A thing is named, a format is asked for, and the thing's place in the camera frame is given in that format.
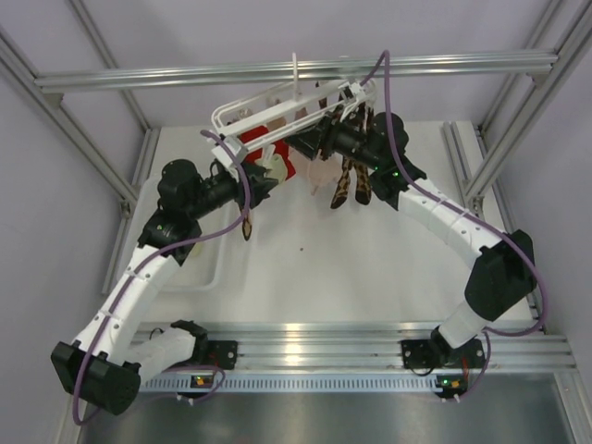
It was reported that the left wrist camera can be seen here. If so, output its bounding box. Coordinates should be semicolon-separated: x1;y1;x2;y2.
212;136;248;170

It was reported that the white clip sock hanger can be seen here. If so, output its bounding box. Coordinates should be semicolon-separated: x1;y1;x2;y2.
211;55;376;155

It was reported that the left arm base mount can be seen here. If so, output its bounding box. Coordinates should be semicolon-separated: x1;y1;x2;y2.
202;340;239;370

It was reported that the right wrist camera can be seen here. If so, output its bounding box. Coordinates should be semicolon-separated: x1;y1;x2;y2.
339;81;368;105

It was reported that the aluminium top crossbar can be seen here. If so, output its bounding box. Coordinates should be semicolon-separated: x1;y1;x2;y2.
34;49;559;93

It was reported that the brown checkered sock right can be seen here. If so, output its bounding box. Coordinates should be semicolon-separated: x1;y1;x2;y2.
329;157;352;209

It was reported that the red sock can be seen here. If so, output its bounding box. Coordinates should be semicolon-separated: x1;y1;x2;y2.
275;141;296;180
239;125;269;164

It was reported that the pale green sock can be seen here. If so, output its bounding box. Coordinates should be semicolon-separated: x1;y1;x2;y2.
191;242;204;256
261;145;287;183

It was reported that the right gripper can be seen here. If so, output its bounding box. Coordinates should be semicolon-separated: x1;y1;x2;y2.
285;105;383;172

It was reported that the slotted cable duct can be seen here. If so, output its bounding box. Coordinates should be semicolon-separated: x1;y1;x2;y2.
168;373;467;394

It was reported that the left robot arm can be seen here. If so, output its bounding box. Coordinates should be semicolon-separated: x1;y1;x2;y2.
51;159;278;415

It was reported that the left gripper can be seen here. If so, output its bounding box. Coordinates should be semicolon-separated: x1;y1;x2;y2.
187;161;278;220

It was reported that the pink mesh garment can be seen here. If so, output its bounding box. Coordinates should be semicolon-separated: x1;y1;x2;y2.
294;158;341;195

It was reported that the dark brown checkered sock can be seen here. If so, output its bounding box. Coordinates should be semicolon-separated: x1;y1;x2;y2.
353;105;373;205

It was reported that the brown checkered sock left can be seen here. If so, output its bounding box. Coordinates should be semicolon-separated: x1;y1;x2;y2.
241;211;253;241

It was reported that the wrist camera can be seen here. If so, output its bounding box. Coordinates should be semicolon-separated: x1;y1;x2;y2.
339;81;368;105
212;136;248;170

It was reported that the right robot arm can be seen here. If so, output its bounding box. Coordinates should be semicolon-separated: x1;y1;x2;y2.
285;112;538;367

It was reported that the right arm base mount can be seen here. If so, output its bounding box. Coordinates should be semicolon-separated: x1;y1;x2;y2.
401;339;437;376

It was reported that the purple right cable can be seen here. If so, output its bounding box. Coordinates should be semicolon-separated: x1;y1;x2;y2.
360;49;549;335

